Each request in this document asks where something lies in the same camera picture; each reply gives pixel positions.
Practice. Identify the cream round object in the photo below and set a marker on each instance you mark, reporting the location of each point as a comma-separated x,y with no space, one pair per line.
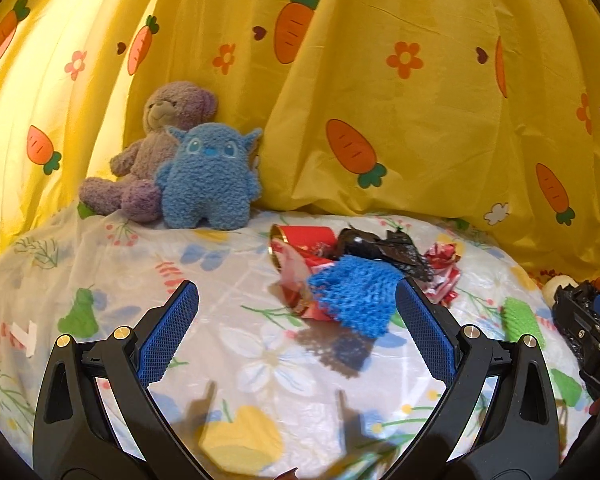
551,286

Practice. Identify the blue foam net sleeve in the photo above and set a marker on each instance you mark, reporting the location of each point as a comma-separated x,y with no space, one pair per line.
358,293

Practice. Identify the purple teddy bear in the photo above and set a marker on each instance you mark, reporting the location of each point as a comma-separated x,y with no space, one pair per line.
178,105

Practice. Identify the red white plastic wrapper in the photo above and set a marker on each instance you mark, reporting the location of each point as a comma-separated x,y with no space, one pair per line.
442,260

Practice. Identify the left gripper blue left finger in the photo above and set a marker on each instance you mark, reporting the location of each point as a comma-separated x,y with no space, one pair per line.
73,436

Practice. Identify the green foam net sleeve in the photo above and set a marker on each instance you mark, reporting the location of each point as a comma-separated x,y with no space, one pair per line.
518,319

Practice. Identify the yellow carrot print curtain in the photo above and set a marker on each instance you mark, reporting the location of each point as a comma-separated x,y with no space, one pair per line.
482,111

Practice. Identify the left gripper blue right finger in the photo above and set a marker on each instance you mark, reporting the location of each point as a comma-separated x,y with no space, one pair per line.
519,437

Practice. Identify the crumpled black plastic bag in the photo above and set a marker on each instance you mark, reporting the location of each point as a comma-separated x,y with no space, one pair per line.
397,249

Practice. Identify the blue plush monster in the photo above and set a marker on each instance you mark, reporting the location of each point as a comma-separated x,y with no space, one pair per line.
209,179

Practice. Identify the red paper cup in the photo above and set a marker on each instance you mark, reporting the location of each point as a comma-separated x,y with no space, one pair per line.
299,252

